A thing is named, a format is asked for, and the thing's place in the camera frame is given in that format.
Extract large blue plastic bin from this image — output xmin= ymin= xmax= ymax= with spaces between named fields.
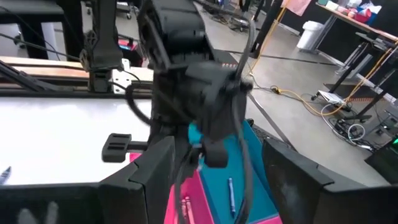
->
xmin=186 ymin=119 xmax=280 ymax=224

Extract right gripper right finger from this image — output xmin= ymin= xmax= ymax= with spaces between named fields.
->
xmin=262 ymin=137 xmax=398 ymax=224

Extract white trash bin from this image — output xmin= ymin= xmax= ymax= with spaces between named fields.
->
xmin=297 ymin=21 xmax=325 ymax=50

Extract wooden table edge board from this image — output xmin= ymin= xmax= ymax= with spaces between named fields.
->
xmin=0 ymin=55 xmax=155 ymax=83

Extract yellow power cable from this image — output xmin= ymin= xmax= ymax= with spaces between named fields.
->
xmin=248 ymin=0 xmax=398 ymax=118

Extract black support post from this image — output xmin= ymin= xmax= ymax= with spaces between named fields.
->
xmin=250 ymin=0 xmax=285 ymax=60

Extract pink hanging cloth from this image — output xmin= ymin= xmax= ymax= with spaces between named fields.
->
xmin=281 ymin=0 xmax=312 ymax=17

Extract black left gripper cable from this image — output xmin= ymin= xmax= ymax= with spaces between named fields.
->
xmin=231 ymin=18 xmax=257 ymax=224

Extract white power strip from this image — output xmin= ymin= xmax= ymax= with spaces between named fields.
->
xmin=317 ymin=90 xmax=346 ymax=105

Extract small pink plastic bin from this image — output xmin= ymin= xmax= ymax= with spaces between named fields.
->
xmin=129 ymin=152 xmax=215 ymax=224

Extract cluttered wooden side table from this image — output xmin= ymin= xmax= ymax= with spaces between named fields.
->
xmin=315 ymin=0 xmax=398 ymax=43

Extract black mat orange stripes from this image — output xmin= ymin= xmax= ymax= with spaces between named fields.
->
xmin=323 ymin=82 xmax=398 ymax=103

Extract black desk frame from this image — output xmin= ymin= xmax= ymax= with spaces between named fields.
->
xmin=323 ymin=40 xmax=398 ymax=123

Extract black side table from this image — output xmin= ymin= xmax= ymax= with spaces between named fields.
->
xmin=0 ymin=0 xmax=68 ymax=60

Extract blue crayon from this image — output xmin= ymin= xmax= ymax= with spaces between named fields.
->
xmin=0 ymin=166 xmax=12 ymax=185
xmin=228 ymin=177 xmax=237 ymax=218

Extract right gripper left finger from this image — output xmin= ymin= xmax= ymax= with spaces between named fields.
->
xmin=0 ymin=135 xmax=176 ymax=224

